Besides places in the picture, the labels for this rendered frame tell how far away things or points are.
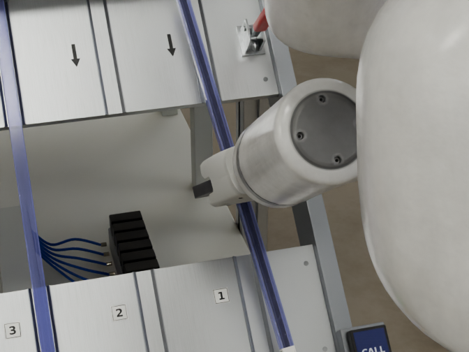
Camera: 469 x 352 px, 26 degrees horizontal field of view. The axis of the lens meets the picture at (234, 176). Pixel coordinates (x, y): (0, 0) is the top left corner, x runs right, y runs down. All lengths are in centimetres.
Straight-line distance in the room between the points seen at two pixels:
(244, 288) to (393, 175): 67
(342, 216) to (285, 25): 204
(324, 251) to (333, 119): 36
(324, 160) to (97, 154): 103
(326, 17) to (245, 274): 47
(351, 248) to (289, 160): 185
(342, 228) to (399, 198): 224
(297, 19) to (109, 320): 48
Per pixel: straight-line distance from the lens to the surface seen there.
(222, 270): 110
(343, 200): 280
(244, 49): 119
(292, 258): 112
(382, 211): 45
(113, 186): 167
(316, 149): 77
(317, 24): 69
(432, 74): 42
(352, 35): 71
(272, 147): 78
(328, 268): 111
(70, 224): 159
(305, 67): 355
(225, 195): 94
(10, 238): 149
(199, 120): 159
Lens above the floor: 149
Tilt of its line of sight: 31 degrees down
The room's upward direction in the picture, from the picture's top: straight up
